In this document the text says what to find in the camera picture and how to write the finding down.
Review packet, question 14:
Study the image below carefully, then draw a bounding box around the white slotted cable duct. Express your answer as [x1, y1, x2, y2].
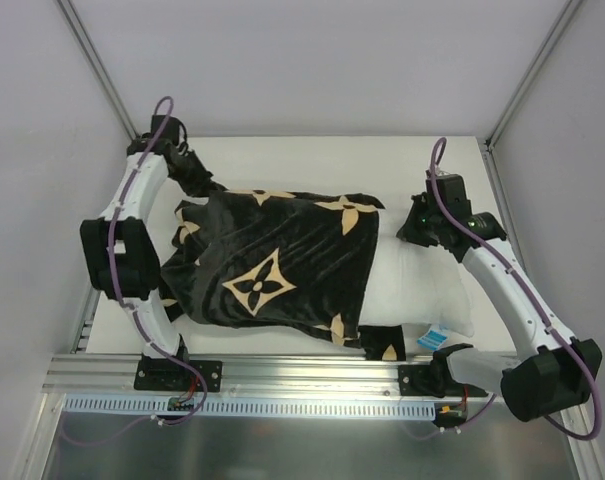
[63, 394, 436, 422]

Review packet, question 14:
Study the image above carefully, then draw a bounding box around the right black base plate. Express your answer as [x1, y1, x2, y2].
[397, 365, 446, 398]

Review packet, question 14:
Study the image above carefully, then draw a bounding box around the aluminium mounting rail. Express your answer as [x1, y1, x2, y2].
[41, 352, 523, 401]

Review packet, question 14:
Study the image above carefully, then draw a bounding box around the blue pillow label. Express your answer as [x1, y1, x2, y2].
[416, 325, 449, 351]

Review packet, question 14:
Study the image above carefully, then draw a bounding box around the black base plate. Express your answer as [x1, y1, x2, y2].
[397, 365, 446, 398]
[133, 356, 223, 393]

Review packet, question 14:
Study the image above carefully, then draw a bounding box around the left aluminium frame post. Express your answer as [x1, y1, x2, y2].
[53, 0, 138, 140]

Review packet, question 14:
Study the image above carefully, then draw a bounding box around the white pillow insert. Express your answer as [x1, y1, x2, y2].
[359, 236, 475, 337]

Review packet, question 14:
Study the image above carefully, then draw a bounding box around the aluminium frame post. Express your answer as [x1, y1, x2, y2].
[484, 0, 586, 152]
[53, 0, 138, 140]

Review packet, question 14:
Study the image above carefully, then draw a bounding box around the black beige patterned pillowcase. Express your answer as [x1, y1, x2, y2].
[159, 188, 408, 362]

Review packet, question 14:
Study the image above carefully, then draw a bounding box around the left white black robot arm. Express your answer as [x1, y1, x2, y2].
[80, 113, 225, 390]

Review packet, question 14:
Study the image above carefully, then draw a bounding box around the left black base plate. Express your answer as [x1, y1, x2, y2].
[133, 356, 223, 393]

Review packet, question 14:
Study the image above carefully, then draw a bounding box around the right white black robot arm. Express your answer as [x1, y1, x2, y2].
[397, 174, 603, 431]

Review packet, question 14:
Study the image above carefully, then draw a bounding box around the right aluminium frame post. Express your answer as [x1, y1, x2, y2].
[484, 0, 586, 152]

